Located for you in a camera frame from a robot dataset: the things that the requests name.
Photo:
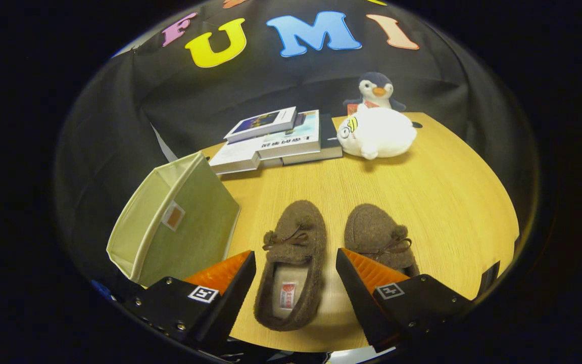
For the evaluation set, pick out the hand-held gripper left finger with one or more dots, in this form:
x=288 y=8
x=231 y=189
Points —
x=225 y=308

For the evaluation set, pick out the small white book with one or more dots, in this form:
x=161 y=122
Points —
x=260 y=124

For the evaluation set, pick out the light blue cover book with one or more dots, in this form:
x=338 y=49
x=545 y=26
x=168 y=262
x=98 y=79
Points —
x=296 y=139

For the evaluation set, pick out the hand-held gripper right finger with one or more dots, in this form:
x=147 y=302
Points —
x=364 y=308

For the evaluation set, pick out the white round plush toy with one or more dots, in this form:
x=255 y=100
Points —
x=382 y=134

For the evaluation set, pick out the grey penguin plush toy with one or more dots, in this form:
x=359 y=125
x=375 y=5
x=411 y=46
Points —
x=376 y=86

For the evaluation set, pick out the brown fuzzy slipper shoe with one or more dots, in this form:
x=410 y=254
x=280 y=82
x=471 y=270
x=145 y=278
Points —
x=372 y=227
x=296 y=222

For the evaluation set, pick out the thick white book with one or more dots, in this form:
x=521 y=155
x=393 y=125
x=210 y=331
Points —
x=233 y=159

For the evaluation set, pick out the black book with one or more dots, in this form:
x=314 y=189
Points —
x=329 y=139

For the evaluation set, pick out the green fabric storage box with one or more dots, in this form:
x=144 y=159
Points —
x=195 y=232

